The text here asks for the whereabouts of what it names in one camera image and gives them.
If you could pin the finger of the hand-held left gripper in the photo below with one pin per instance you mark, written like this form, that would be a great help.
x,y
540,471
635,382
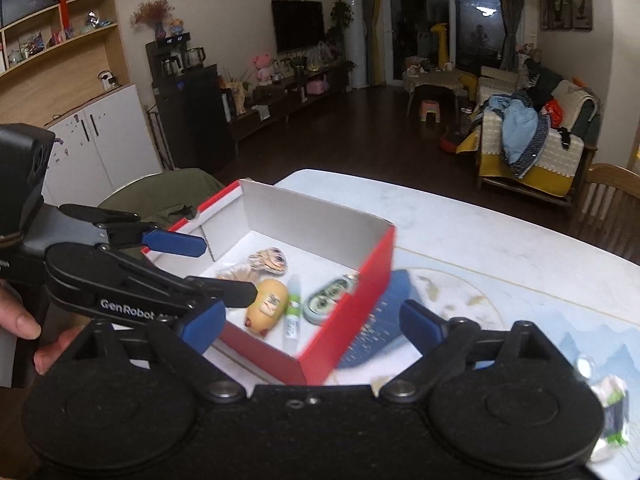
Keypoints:
x,y
235,293
175,243

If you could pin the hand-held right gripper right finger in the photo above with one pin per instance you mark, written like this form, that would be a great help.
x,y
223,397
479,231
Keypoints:
x,y
420,328

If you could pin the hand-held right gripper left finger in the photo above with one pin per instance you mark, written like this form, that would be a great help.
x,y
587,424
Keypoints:
x,y
205,328

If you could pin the yellow spotted pig toy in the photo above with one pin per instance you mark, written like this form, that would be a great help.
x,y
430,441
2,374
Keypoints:
x,y
267,305

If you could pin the white green marker pen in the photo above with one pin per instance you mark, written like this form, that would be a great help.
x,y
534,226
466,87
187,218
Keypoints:
x,y
292,316

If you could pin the red cardboard box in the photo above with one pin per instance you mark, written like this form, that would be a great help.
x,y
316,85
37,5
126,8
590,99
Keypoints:
x,y
370,290

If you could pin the white green wipes packet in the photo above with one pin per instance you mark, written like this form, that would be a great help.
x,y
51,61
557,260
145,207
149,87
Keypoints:
x,y
612,400

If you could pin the person's left hand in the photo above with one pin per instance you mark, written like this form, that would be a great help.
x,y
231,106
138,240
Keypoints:
x,y
20,321

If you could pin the white cabinet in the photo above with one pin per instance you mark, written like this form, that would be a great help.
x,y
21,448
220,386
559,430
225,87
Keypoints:
x,y
115,145

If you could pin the black water dispenser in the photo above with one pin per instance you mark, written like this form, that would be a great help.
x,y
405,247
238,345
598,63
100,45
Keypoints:
x,y
195,120

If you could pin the dark television cabinet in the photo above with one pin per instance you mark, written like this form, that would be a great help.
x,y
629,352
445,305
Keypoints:
x,y
270,110

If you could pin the pink plush toy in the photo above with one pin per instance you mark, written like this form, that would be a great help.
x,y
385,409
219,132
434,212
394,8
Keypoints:
x,y
263,65

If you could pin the vase of dried flowers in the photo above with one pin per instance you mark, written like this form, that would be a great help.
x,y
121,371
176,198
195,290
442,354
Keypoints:
x,y
157,15

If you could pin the pink bag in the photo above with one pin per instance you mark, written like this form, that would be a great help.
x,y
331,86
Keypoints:
x,y
316,85

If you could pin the sofa with yellow cover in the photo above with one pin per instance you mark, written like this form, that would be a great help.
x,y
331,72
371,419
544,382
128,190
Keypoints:
x,y
550,152

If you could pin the blue jacket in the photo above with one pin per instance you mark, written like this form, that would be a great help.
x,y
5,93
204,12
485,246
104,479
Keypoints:
x,y
517,130

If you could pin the pink stool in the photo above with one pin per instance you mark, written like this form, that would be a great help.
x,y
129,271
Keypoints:
x,y
430,106

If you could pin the wooden chair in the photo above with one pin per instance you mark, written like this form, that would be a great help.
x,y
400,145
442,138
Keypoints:
x,y
615,180

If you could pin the television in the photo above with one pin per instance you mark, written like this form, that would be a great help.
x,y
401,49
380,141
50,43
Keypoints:
x,y
297,25

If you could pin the coffee table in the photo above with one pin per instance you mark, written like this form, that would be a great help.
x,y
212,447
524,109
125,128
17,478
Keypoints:
x,y
435,77

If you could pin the orange bag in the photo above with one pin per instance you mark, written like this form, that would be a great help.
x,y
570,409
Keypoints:
x,y
552,110

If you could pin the white tower air conditioner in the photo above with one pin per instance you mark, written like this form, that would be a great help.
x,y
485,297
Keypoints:
x,y
356,40

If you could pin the green houseplant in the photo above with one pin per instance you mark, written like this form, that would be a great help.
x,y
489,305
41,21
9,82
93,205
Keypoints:
x,y
340,17

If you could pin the yellow giraffe toy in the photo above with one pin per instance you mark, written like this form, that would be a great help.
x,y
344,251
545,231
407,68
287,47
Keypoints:
x,y
440,40

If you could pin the grey curtain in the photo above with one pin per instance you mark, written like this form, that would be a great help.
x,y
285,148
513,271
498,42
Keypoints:
x,y
512,20

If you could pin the wooden wall shelf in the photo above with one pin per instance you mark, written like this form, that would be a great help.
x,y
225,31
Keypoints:
x,y
65,75

